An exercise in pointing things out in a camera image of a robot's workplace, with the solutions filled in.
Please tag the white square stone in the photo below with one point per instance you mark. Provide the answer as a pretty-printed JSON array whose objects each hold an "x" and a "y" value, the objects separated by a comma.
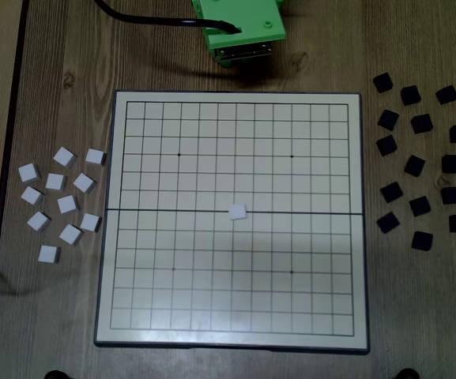
[
  {"x": 49, "y": 254},
  {"x": 84, "y": 182},
  {"x": 38, "y": 221},
  {"x": 90, "y": 222},
  {"x": 65, "y": 156},
  {"x": 95, "y": 156},
  {"x": 56, "y": 181},
  {"x": 71, "y": 234},
  {"x": 238, "y": 212},
  {"x": 32, "y": 196},
  {"x": 29, "y": 172},
  {"x": 68, "y": 204}
]

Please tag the white folding go board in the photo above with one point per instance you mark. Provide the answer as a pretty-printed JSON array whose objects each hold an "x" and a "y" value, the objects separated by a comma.
[{"x": 322, "y": 276}]

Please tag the black table edge trim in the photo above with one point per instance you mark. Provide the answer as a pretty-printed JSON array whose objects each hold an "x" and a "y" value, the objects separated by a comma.
[{"x": 11, "y": 118}]

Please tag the black stand foot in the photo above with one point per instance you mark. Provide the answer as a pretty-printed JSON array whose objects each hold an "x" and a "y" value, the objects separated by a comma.
[
  {"x": 407, "y": 374},
  {"x": 55, "y": 374}
]

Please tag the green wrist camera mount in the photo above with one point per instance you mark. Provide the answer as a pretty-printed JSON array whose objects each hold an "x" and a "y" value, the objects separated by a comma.
[{"x": 247, "y": 19}]

